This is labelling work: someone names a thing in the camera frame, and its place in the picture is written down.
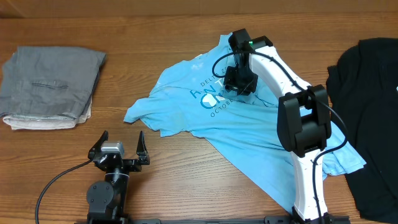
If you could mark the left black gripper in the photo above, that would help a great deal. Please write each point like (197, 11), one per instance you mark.
(135, 165)

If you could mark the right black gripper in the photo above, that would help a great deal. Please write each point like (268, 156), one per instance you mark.
(232, 86)

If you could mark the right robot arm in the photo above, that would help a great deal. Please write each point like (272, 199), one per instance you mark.
(303, 120)

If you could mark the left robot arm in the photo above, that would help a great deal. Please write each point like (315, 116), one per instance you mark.
(107, 198)

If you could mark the folded beige cloth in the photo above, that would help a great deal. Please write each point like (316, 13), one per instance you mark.
(49, 123)

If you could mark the folded grey trousers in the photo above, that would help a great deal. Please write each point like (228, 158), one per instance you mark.
(49, 81)

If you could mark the black polo shirt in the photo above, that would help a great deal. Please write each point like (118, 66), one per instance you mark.
(363, 91)

